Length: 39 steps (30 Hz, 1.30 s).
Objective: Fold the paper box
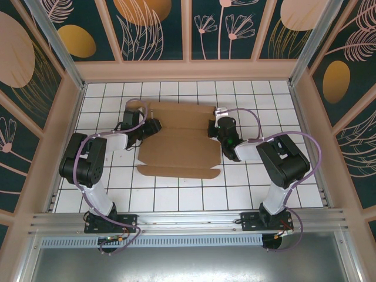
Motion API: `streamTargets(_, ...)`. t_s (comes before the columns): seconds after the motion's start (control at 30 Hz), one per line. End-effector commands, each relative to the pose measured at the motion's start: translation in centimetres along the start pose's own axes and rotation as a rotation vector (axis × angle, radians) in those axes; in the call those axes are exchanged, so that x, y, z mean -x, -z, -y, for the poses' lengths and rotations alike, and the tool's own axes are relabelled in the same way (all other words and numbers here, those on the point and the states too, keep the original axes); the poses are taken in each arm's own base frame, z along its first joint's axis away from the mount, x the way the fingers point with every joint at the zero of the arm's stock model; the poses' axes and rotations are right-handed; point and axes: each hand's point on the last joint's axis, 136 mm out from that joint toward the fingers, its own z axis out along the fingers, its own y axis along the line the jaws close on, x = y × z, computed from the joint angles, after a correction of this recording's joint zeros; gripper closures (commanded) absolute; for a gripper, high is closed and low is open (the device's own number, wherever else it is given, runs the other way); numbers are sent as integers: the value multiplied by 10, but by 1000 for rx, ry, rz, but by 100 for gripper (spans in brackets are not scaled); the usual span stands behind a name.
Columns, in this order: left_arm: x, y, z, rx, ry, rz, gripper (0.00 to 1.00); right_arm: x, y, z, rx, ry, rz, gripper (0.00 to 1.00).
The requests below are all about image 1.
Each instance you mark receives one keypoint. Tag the brown cardboard box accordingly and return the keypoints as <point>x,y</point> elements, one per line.
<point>179,147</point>

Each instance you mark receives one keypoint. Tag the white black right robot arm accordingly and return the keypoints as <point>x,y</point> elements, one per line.
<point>246,151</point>

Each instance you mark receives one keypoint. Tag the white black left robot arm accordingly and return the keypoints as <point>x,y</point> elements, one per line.
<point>98,196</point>

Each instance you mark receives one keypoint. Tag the yellow power connector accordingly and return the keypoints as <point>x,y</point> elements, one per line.
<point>121,241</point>
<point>278,236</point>

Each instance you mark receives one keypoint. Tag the grey metal sheet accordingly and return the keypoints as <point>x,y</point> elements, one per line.
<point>188,264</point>

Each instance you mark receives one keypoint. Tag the aluminium table edge rail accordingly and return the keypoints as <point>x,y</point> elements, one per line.
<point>73,117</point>
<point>300,117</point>

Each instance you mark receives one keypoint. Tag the aluminium frame rail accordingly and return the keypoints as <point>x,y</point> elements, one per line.
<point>188,218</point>

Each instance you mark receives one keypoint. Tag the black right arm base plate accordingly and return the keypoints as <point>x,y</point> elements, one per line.
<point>249,220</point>

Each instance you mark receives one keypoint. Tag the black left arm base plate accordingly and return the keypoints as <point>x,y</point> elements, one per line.
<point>131,221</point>

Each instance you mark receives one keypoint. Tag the aluminium corner post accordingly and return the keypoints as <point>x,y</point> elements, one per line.
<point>53,38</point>
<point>320,38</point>

